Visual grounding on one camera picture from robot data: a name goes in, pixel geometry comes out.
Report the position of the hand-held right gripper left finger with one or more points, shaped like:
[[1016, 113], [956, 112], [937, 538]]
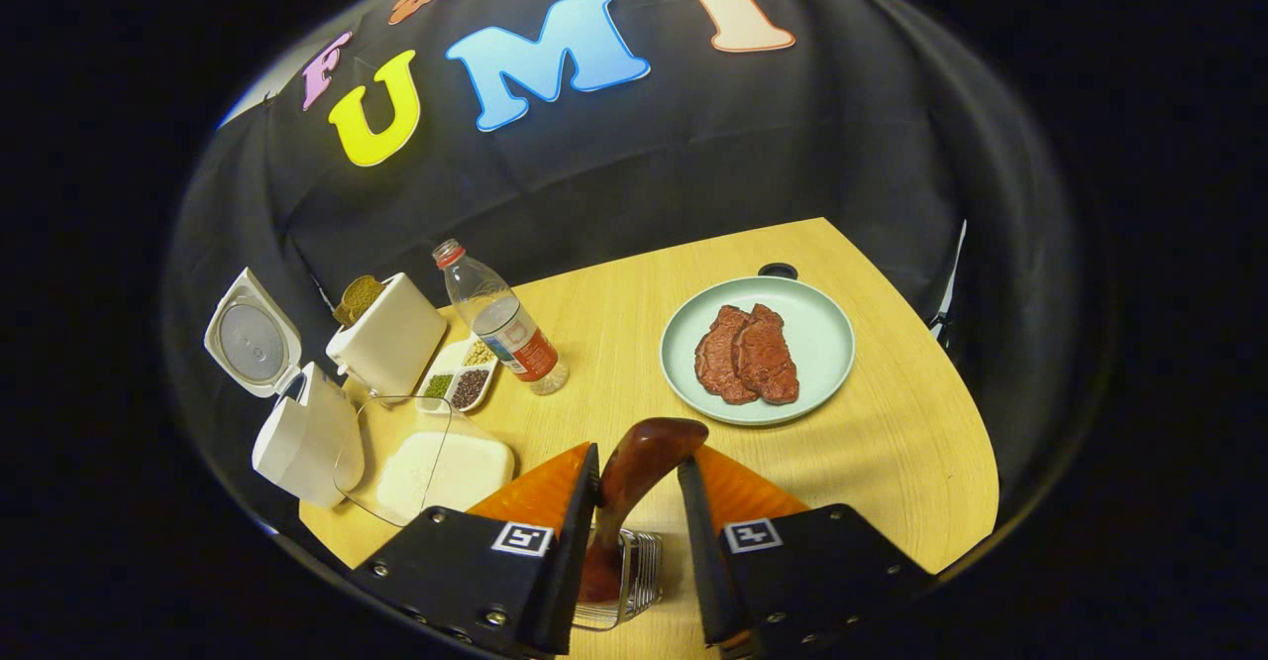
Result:
[[570, 581]]

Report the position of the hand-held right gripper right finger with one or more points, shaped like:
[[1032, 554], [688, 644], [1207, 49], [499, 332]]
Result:
[[698, 561]]

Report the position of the brown wooden spoon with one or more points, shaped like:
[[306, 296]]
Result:
[[639, 462]]

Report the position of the white rice cooker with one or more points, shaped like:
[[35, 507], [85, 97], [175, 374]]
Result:
[[297, 442]]

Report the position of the white divided bean dish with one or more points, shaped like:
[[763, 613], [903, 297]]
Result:
[[466, 387]]

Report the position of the pale green plate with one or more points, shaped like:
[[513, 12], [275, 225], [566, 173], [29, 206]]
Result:
[[812, 343]]

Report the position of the clear plastic water bottle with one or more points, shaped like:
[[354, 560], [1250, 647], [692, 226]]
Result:
[[505, 328]]

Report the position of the white toaster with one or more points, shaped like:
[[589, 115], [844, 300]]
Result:
[[396, 338]]

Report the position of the brown bread slice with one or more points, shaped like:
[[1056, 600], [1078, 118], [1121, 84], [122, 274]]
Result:
[[359, 298]]

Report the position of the black backdrop cloth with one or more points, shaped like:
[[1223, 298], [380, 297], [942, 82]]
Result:
[[792, 145]]

